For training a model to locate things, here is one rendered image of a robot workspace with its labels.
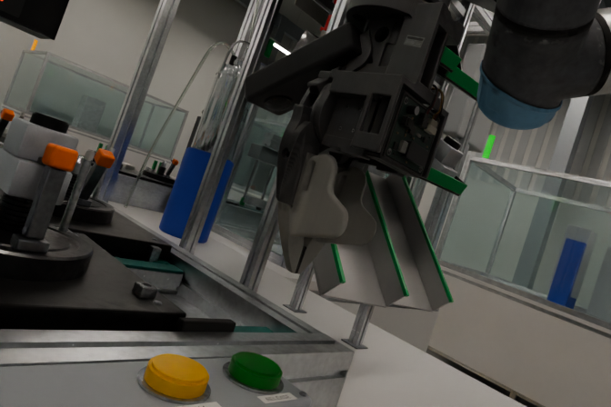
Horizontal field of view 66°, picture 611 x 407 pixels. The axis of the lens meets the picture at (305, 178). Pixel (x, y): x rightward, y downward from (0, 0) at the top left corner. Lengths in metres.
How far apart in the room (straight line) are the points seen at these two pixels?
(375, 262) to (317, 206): 0.40
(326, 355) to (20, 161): 0.33
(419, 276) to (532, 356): 3.61
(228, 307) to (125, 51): 11.38
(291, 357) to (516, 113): 0.30
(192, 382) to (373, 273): 0.44
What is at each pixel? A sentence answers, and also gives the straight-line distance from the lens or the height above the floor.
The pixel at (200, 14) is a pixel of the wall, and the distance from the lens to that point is 12.84.
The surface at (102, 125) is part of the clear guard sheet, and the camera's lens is 9.58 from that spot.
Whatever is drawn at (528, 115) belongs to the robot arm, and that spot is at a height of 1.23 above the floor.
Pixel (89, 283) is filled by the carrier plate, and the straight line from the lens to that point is 0.46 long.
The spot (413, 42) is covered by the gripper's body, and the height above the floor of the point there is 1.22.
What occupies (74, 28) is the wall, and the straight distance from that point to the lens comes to 11.53.
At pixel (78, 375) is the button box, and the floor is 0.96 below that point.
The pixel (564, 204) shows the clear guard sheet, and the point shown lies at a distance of 4.50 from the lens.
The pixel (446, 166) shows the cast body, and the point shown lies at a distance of 0.80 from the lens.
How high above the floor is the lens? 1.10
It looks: 2 degrees up
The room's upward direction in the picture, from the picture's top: 19 degrees clockwise
